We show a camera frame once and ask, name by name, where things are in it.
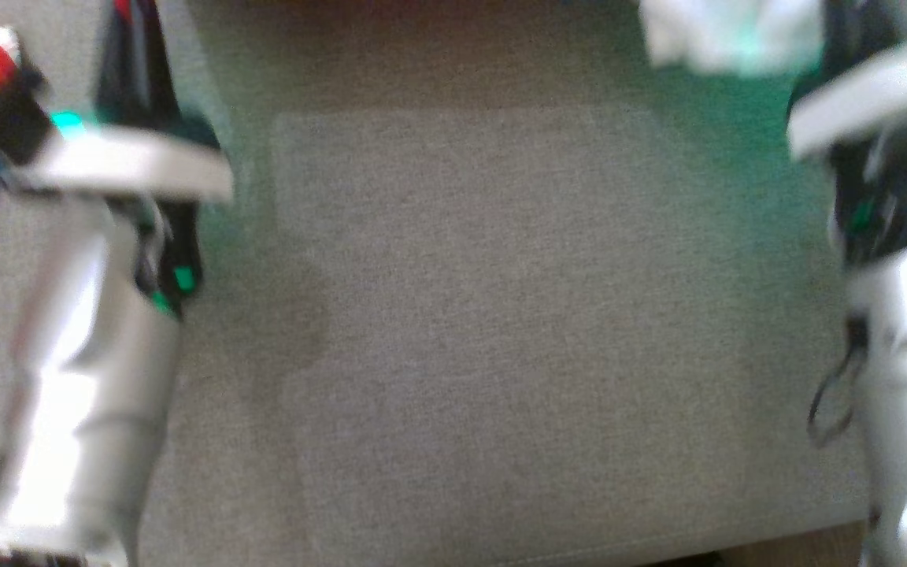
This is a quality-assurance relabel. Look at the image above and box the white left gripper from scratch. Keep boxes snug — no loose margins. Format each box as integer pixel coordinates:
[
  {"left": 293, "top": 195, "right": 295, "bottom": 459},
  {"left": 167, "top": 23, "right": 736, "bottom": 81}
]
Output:
[{"left": 9, "top": 0, "right": 235, "bottom": 317}]

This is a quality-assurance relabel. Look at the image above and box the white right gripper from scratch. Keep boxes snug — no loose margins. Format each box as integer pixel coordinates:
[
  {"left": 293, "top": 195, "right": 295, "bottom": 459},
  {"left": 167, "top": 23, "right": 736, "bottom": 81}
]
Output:
[{"left": 787, "top": 0, "right": 907, "bottom": 270}]

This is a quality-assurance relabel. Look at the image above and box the large grey sofa cushion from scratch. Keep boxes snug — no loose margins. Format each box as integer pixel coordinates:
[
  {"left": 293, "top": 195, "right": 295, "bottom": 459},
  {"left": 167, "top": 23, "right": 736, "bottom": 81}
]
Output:
[{"left": 0, "top": 0, "right": 907, "bottom": 567}]

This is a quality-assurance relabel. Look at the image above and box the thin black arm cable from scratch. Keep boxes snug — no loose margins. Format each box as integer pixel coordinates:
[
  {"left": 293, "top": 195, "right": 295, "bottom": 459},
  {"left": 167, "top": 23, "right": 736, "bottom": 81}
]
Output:
[{"left": 806, "top": 315, "right": 870, "bottom": 448}]

